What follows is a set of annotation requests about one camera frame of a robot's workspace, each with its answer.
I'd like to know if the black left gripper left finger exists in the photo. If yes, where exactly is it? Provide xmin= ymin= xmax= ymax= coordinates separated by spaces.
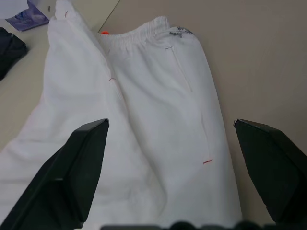
xmin=0 ymin=118 xmax=111 ymax=230

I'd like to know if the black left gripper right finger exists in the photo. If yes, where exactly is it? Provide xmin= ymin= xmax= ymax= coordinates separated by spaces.
xmin=233 ymin=118 xmax=307 ymax=230

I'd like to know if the white shirt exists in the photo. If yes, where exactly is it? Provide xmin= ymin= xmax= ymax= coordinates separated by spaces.
xmin=0 ymin=0 xmax=244 ymax=230

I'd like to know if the black folded umbrella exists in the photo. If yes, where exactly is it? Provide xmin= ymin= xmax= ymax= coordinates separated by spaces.
xmin=0 ymin=26 xmax=28 ymax=81

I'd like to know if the purple tissue box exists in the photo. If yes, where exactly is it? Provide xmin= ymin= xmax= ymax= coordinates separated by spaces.
xmin=4 ymin=0 xmax=51 ymax=32

